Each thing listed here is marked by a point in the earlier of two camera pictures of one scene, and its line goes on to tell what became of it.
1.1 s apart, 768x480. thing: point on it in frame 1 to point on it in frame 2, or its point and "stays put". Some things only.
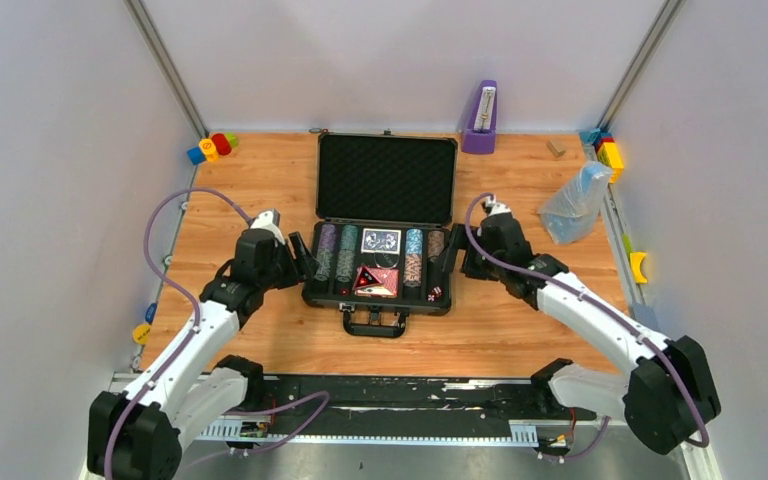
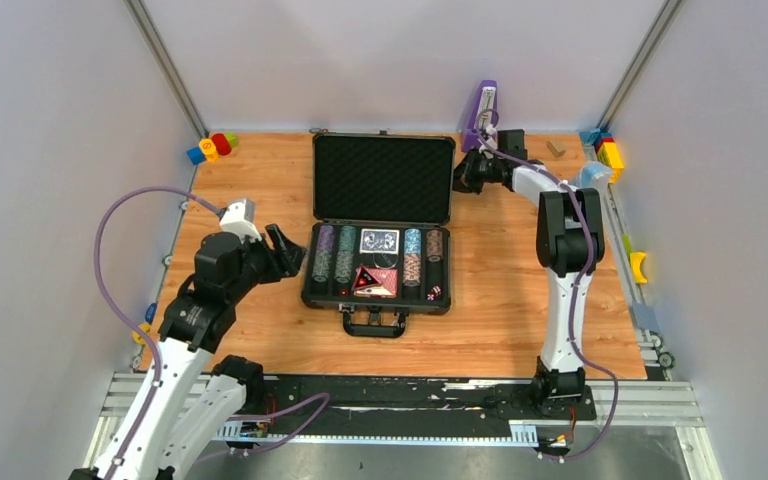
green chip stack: [349, 238] stays put
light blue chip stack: [414, 241] stays put
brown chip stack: [435, 243] stays put
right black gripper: [459, 239] to [463, 179]
